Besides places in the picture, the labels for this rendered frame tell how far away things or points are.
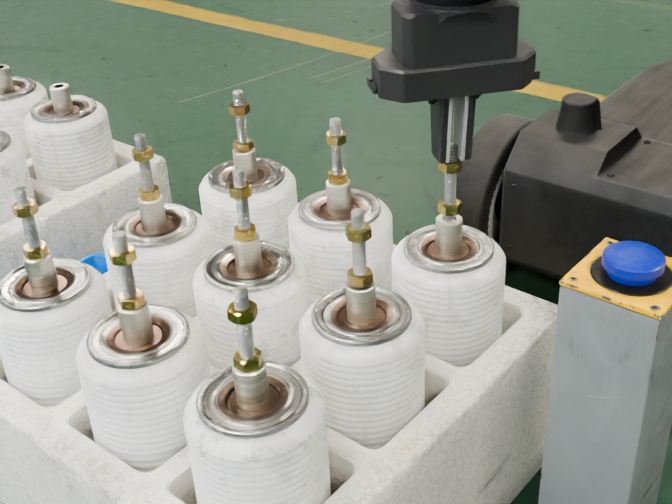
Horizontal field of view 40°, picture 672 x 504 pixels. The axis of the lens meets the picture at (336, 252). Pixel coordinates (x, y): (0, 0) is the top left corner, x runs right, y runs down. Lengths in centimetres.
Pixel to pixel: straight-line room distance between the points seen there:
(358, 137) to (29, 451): 96
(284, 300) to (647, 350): 28
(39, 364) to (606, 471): 44
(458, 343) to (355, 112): 96
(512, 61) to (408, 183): 75
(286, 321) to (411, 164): 77
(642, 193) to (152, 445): 58
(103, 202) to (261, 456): 56
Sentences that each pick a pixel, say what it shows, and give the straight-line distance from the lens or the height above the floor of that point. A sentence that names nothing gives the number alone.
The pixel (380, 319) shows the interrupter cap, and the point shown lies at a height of 25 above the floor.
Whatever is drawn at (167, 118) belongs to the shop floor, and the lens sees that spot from 172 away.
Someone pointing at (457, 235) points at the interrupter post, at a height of 27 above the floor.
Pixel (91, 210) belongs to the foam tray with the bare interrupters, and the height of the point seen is 16.
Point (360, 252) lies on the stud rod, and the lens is 65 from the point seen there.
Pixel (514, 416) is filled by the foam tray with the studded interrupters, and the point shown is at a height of 11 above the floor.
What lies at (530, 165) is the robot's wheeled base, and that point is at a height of 19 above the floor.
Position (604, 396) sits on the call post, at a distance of 66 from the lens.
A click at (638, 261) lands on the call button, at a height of 33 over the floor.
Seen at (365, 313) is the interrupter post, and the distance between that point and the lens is 68.
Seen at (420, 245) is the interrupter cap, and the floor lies 25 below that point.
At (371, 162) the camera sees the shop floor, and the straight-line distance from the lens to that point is 149.
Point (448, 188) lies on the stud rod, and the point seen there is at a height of 31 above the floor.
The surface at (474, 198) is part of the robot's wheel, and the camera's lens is 109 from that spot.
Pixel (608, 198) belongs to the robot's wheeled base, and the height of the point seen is 18.
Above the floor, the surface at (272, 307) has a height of 24.
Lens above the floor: 65
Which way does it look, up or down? 32 degrees down
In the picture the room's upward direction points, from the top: 3 degrees counter-clockwise
